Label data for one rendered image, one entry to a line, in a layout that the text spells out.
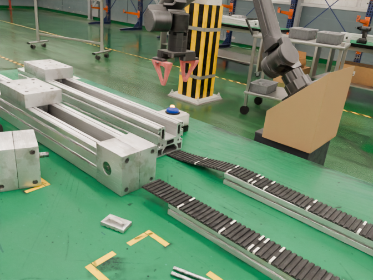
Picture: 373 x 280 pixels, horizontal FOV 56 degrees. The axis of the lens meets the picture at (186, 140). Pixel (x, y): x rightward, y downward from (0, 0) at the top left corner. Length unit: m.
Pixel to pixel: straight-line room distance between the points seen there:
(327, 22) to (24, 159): 8.16
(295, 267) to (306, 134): 0.58
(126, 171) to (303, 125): 0.58
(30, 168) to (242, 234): 0.46
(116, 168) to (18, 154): 0.20
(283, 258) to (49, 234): 0.40
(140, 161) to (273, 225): 0.31
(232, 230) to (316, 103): 0.55
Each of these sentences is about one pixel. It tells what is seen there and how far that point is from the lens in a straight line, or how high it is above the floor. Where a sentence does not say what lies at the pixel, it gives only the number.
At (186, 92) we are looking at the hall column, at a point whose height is 0.09.
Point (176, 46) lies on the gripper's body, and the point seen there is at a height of 1.05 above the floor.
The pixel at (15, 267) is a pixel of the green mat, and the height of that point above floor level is 0.78.
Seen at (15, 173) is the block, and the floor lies 0.82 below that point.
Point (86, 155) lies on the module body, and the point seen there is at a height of 0.83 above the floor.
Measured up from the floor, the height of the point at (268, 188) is 0.81.
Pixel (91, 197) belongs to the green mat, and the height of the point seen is 0.78.
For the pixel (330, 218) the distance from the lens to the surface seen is 0.76.
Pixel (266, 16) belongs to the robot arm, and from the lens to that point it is 1.28.
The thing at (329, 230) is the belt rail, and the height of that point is 0.79.
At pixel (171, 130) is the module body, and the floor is 0.84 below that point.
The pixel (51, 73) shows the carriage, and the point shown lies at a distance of 1.35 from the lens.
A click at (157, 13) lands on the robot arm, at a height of 1.14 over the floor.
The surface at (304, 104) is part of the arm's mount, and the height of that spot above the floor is 0.92.
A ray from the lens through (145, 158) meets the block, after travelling 0.77.
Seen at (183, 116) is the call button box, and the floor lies 0.84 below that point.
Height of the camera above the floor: 1.19
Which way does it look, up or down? 23 degrees down
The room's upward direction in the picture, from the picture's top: 5 degrees clockwise
